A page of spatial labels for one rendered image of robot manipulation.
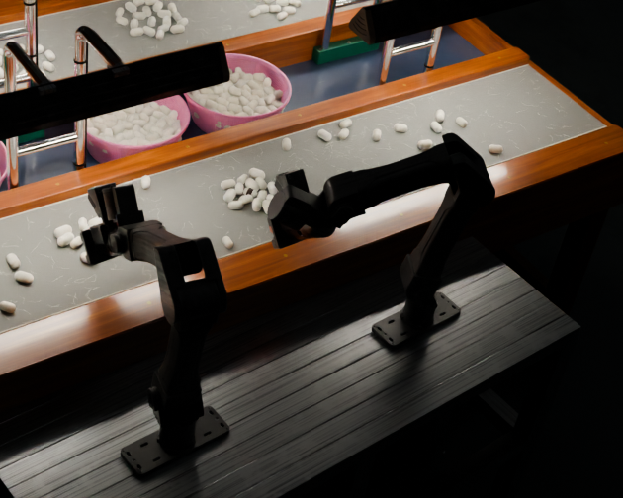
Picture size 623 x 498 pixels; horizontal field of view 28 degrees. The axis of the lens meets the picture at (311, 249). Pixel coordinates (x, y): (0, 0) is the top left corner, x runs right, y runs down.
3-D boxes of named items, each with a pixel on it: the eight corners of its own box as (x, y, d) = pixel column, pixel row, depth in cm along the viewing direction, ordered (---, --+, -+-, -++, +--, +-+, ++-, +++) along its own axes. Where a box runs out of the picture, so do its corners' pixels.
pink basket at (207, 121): (308, 132, 301) (312, 101, 295) (214, 160, 288) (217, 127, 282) (249, 75, 317) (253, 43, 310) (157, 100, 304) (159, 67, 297)
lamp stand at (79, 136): (126, 240, 264) (133, 63, 234) (39, 268, 254) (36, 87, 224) (86, 189, 275) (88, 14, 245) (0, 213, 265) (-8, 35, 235)
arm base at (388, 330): (376, 300, 249) (399, 322, 245) (447, 267, 260) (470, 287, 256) (369, 328, 254) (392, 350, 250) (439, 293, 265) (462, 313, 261)
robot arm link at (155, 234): (108, 224, 219) (166, 254, 192) (156, 214, 223) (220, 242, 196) (118, 290, 222) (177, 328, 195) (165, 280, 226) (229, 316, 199)
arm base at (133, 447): (119, 424, 217) (141, 451, 213) (213, 378, 227) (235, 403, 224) (118, 453, 222) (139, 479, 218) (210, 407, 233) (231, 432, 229)
